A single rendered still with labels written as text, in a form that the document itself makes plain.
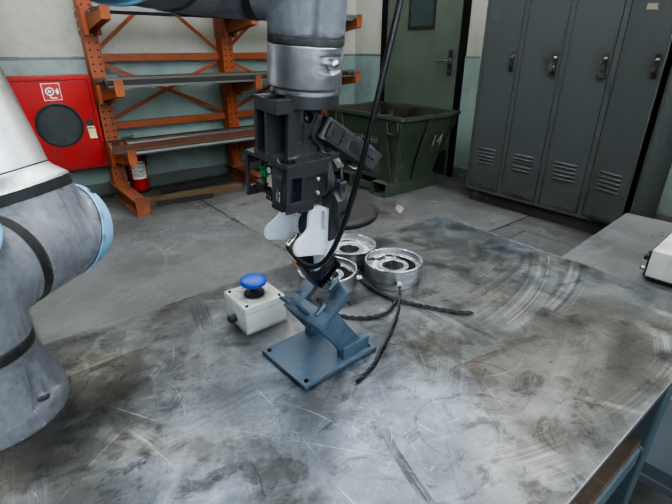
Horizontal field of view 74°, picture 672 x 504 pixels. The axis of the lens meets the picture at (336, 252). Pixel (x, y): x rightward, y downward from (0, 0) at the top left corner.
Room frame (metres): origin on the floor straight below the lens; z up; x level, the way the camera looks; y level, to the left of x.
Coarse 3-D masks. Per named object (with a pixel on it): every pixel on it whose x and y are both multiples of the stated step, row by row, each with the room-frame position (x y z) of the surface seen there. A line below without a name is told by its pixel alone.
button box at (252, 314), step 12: (240, 288) 0.62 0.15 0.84; (264, 288) 0.62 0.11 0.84; (228, 300) 0.60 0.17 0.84; (240, 300) 0.59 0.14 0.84; (252, 300) 0.59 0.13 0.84; (264, 300) 0.59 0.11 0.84; (276, 300) 0.59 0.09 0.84; (228, 312) 0.61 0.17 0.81; (240, 312) 0.57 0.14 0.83; (252, 312) 0.57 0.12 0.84; (264, 312) 0.58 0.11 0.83; (276, 312) 0.59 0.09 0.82; (240, 324) 0.58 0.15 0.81; (252, 324) 0.57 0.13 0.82; (264, 324) 0.58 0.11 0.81
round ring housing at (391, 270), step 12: (372, 252) 0.77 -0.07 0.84; (384, 252) 0.79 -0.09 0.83; (396, 252) 0.79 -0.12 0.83; (408, 252) 0.78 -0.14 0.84; (384, 264) 0.75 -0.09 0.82; (396, 264) 0.76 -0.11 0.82; (408, 264) 0.74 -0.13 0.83; (420, 264) 0.72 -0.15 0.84; (372, 276) 0.71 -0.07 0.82; (384, 276) 0.69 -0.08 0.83; (396, 276) 0.69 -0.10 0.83; (408, 276) 0.69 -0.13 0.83; (420, 276) 0.72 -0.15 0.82; (384, 288) 0.70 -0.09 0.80; (396, 288) 0.70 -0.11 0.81; (408, 288) 0.70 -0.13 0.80
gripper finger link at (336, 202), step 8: (336, 184) 0.48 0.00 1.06; (344, 184) 0.48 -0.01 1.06; (336, 192) 0.48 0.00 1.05; (344, 192) 0.48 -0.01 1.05; (328, 200) 0.48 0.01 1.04; (336, 200) 0.47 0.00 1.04; (344, 200) 0.48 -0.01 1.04; (328, 208) 0.48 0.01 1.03; (336, 208) 0.47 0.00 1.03; (344, 208) 0.48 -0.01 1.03; (336, 216) 0.47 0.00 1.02; (328, 224) 0.48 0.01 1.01; (336, 224) 0.48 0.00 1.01; (328, 232) 0.48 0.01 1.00; (336, 232) 0.48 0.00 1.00; (328, 240) 0.48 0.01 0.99
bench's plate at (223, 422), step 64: (448, 256) 0.84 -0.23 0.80; (512, 256) 0.84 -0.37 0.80; (128, 320) 0.60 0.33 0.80; (192, 320) 0.60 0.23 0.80; (384, 320) 0.60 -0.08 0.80; (448, 320) 0.60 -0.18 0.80; (512, 320) 0.60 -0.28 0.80; (576, 320) 0.60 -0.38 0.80; (640, 320) 0.60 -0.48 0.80; (128, 384) 0.45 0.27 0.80; (192, 384) 0.45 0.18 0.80; (256, 384) 0.45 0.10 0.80; (320, 384) 0.45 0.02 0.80; (384, 384) 0.45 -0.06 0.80; (448, 384) 0.45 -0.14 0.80; (512, 384) 0.45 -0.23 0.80; (576, 384) 0.45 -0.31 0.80; (640, 384) 0.45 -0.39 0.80; (64, 448) 0.35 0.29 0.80; (128, 448) 0.35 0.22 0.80; (192, 448) 0.35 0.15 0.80; (256, 448) 0.35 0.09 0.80; (320, 448) 0.35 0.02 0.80; (384, 448) 0.35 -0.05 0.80; (512, 448) 0.35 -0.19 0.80; (576, 448) 0.35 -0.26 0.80
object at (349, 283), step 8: (336, 256) 0.75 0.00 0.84; (344, 264) 0.74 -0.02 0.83; (352, 264) 0.72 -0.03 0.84; (336, 272) 0.72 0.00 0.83; (344, 280) 0.66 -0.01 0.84; (352, 280) 0.67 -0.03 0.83; (320, 288) 0.65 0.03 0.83; (352, 288) 0.67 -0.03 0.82; (312, 296) 0.67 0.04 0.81; (320, 296) 0.66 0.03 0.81
